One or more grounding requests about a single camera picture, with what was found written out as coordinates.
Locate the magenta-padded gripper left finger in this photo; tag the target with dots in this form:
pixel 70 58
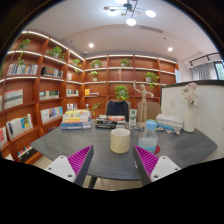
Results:
pixel 60 166

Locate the branched ceiling lamp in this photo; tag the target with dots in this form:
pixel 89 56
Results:
pixel 131 22

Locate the tan chair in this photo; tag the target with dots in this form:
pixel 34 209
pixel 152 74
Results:
pixel 154 111

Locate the window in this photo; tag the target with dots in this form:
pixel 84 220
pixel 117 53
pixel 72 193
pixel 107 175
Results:
pixel 220 70

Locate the black ceiling track rail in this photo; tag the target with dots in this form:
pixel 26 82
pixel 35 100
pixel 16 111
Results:
pixel 204 57

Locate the ceiling air vent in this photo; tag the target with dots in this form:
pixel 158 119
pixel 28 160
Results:
pixel 151 29

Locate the dark blue chair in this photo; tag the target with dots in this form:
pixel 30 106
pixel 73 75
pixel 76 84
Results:
pixel 117 109

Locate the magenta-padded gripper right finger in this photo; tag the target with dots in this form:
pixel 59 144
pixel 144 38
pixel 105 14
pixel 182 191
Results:
pixel 165 166

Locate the stack of colourful books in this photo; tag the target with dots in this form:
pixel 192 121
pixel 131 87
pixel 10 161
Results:
pixel 76 120

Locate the wooden shelf unit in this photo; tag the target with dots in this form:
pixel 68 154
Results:
pixel 110 76

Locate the stack of dark books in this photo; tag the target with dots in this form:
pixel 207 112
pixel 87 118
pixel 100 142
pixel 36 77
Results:
pixel 110 122

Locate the white wall switch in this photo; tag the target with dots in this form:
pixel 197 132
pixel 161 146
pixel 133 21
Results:
pixel 173 102

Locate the cream ceramic cup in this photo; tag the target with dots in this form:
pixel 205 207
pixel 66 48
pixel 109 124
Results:
pixel 120 141

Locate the small printed badge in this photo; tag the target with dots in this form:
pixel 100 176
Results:
pixel 168 130
pixel 160 128
pixel 176 132

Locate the white vase with flowers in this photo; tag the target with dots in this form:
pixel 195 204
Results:
pixel 190 120

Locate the clear blue-capped water bottle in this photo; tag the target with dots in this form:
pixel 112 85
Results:
pixel 148 137

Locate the grey curtain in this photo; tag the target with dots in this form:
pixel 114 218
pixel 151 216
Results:
pixel 204 71

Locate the white blue wall sign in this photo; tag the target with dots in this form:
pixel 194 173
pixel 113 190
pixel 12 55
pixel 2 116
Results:
pixel 177 76

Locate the round recessed ceiling light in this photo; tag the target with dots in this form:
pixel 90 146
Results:
pixel 91 45
pixel 170 49

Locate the upright white green box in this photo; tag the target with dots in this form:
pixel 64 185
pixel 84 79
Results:
pixel 133 117

